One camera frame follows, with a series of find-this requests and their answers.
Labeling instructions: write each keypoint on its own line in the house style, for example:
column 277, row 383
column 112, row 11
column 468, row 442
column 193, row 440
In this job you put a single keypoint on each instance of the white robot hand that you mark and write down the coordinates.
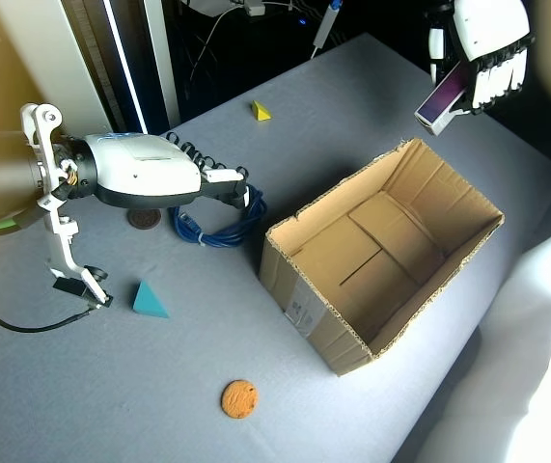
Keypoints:
column 487, row 29
column 145, row 169

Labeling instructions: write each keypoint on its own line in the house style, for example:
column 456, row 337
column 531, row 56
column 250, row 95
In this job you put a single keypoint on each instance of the maroon rectangular box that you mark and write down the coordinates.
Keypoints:
column 441, row 103

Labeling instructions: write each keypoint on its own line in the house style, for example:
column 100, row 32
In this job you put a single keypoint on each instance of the open cardboard box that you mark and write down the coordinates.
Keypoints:
column 362, row 270

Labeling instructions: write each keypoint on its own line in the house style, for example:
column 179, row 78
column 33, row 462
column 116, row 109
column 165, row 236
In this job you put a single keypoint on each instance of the dark brown sandwich cookie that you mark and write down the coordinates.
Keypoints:
column 145, row 219

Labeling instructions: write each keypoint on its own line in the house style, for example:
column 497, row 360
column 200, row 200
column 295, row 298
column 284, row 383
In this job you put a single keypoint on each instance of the yellow triangle block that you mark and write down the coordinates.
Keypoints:
column 259, row 112

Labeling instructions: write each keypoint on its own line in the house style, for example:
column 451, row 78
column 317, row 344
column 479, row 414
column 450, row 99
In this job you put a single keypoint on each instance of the teal pyramid block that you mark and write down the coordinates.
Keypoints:
column 148, row 301

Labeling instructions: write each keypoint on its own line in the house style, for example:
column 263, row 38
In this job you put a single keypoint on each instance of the white cabinet panel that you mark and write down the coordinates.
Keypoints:
column 53, row 58

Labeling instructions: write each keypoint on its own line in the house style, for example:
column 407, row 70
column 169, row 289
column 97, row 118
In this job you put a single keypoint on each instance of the white plug with blue tip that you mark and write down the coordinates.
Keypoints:
column 325, row 26

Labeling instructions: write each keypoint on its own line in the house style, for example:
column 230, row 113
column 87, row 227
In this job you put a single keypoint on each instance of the white power adapter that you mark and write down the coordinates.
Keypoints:
column 256, row 8

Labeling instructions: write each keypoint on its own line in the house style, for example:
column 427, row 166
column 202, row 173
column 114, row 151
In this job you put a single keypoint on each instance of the grey table cloth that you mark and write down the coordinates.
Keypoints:
column 111, row 386

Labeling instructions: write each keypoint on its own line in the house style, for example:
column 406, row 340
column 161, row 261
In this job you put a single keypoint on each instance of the orange chocolate chip cookie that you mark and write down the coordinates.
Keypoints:
column 239, row 399

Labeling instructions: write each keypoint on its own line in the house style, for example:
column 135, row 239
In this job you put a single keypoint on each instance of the white robot body shell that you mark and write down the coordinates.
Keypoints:
column 521, row 362

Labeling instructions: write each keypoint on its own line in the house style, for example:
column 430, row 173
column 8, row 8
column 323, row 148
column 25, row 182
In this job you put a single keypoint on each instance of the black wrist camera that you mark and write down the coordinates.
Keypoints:
column 68, row 285

